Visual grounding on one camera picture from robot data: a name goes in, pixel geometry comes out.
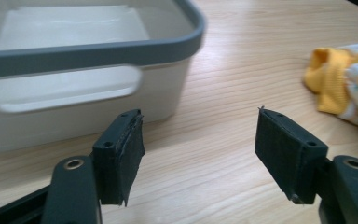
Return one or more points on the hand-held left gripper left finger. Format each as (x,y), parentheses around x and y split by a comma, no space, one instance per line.
(118,158)

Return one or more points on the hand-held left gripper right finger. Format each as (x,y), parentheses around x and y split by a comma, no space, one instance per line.
(287,155)

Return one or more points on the yellow patterned baby garment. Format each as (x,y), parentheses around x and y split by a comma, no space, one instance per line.
(348,81)

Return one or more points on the white plastic bin grey rim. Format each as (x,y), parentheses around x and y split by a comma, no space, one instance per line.
(74,53)

